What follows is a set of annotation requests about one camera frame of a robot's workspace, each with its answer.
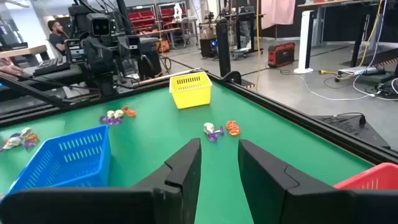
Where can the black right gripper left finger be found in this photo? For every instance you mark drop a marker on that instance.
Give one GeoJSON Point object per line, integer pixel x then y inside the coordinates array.
{"type": "Point", "coordinates": [174, 186]}

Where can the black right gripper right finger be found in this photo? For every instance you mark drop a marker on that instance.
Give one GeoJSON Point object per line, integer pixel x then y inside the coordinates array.
{"type": "Point", "coordinates": [267, 186]}

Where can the orange plastic pumpkin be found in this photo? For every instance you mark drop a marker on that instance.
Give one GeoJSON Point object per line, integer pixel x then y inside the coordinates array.
{"type": "Point", "coordinates": [125, 109]}
{"type": "Point", "coordinates": [32, 137]}
{"type": "Point", "coordinates": [131, 113]}
{"type": "Point", "coordinates": [234, 131]}
{"type": "Point", "coordinates": [231, 124]}

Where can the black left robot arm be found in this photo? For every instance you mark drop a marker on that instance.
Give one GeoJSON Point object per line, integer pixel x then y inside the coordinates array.
{"type": "Point", "coordinates": [146, 59]}

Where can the green table mat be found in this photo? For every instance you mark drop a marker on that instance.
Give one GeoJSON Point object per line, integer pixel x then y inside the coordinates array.
{"type": "Point", "coordinates": [155, 149]}

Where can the person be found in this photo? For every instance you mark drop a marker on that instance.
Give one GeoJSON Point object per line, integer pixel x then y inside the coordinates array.
{"type": "Point", "coordinates": [57, 39]}

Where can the black keyboard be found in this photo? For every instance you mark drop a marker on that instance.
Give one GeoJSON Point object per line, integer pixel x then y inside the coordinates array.
{"type": "Point", "coordinates": [51, 66]}

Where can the red bin rack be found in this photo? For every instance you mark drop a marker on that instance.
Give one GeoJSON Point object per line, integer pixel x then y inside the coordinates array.
{"type": "Point", "coordinates": [168, 14]}
{"type": "Point", "coordinates": [141, 18]}

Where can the orange tool bag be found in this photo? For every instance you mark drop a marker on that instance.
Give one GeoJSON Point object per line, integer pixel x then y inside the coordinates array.
{"type": "Point", "coordinates": [163, 46]}

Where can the wooden desk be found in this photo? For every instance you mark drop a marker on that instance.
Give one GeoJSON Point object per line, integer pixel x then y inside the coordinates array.
{"type": "Point", "coordinates": [25, 50]}

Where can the person's hand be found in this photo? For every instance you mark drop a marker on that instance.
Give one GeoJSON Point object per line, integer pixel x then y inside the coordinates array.
{"type": "Point", "coordinates": [11, 70]}

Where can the yellow plastic basket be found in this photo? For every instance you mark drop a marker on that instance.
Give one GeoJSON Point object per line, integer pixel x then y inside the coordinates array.
{"type": "Point", "coordinates": [191, 93]}

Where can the black perforated computer tower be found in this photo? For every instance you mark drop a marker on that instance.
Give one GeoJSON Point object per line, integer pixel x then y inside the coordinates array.
{"type": "Point", "coordinates": [348, 127]}

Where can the striped edge floor mat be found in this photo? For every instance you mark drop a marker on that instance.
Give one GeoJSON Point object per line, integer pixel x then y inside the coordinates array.
{"type": "Point", "coordinates": [248, 84]}

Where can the red plastic basket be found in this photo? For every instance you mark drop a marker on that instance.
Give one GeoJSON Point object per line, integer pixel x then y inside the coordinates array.
{"type": "Point", "coordinates": [373, 177]}

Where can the black computer blue lights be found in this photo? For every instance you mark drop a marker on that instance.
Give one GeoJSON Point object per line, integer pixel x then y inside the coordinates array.
{"type": "Point", "coordinates": [206, 48]}

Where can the blue plastic basket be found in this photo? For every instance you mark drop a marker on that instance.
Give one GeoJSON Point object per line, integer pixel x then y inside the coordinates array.
{"type": "Point", "coordinates": [62, 161]}

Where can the black pole stand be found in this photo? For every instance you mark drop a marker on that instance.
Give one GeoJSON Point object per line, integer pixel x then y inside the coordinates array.
{"type": "Point", "coordinates": [223, 46]}

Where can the red black power station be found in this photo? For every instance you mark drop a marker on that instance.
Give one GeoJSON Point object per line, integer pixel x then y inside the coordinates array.
{"type": "Point", "coordinates": [281, 55]}

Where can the grey power strip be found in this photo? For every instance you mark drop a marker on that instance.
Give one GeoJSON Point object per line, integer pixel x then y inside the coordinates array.
{"type": "Point", "coordinates": [360, 71]}

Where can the white tower fan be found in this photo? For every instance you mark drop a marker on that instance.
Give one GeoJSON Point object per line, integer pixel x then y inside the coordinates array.
{"type": "Point", "coordinates": [306, 40]}

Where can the pink cloth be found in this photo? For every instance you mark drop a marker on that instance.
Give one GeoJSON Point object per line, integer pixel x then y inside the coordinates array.
{"type": "Point", "coordinates": [278, 12]}

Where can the black standing desk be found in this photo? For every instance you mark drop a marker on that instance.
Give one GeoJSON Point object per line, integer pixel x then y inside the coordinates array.
{"type": "Point", "coordinates": [359, 37]}

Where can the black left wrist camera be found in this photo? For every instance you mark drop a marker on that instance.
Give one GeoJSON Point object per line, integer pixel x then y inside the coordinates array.
{"type": "Point", "coordinates": [100, 26]}

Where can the black table frame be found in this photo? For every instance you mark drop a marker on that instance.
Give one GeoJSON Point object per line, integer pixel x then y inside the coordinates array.
{"type": "Point", "coordinates": [280, 110]}

